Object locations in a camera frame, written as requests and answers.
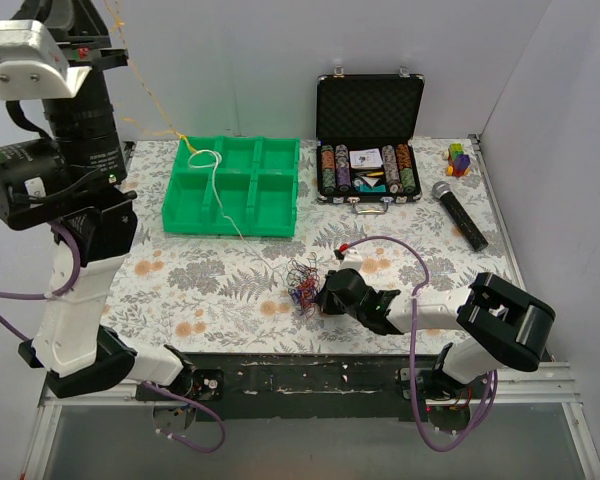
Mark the coloured wire bundle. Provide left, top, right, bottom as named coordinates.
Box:
left=282, top=254, right=331, bottom=319

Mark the white wire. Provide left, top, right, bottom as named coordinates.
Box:
left=187, top=148, right=261, bottom=249

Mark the yellow wire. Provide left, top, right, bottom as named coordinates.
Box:
left=102, top=0, right=201, bottom=154

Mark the green compartment tray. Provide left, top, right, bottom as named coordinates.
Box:
left=162, top=136, right=300, bottom=238

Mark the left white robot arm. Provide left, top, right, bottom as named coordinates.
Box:
left=0, top=1, right=194, bottom=400

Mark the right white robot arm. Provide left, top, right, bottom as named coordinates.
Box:
left=315, top=269, right=556, bottom=398

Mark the black poker chip case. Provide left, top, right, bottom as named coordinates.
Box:
left=315, top=67, right=425, bottom=214

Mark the black handheld microphone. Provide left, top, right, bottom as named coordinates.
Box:
left=432, top=181, right=489, bottom=252

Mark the floral table mat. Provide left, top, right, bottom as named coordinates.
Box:
left=102, top=140, right=521, bottom=354

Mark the colourful toy block train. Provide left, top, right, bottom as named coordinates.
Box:
left=443, top=143, right=471, bottom=178

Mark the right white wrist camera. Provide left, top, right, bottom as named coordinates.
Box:
left=334, top=244, right=364, bottom=271

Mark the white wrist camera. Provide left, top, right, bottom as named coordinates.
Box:
left=334, top=244, right=364, bottom=271
left=0, top=20, right=91, bottom=101

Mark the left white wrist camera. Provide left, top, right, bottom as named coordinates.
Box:
left=0, top=20, right=91, bottom=101

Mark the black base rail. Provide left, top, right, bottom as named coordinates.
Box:
left=119, top=342, right=506, bottom=424

